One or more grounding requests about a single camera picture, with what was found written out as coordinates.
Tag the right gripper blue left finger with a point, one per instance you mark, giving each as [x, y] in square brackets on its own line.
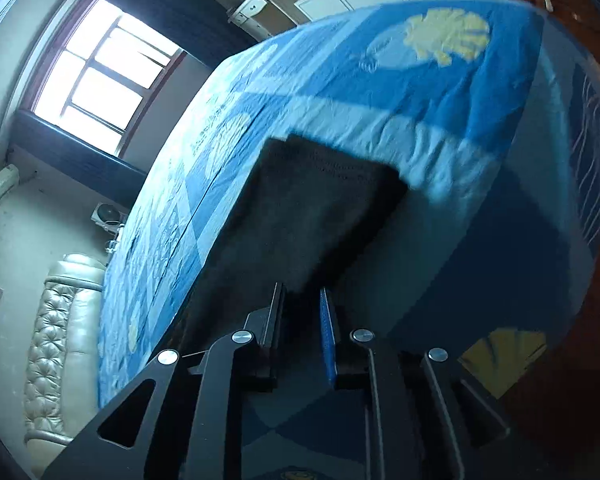
[262, 356]

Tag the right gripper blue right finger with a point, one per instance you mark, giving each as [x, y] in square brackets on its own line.
[335, 344]

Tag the black pants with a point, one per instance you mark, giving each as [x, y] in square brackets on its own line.
[302, 207]

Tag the white oval vanity mirror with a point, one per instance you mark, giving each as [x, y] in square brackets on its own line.
[108, 217]

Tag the dark blue curtain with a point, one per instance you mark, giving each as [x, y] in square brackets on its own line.
[103, 173]

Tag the cream tufted leather headboard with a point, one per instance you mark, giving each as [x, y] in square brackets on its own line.
[60, 389]

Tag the blue patterned bed sheet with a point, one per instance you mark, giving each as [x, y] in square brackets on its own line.
[490, 112]

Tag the white dresser table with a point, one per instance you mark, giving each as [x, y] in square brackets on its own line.
[260, 19]

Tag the window with brown frame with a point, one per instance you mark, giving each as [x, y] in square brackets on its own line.
[102, 71]

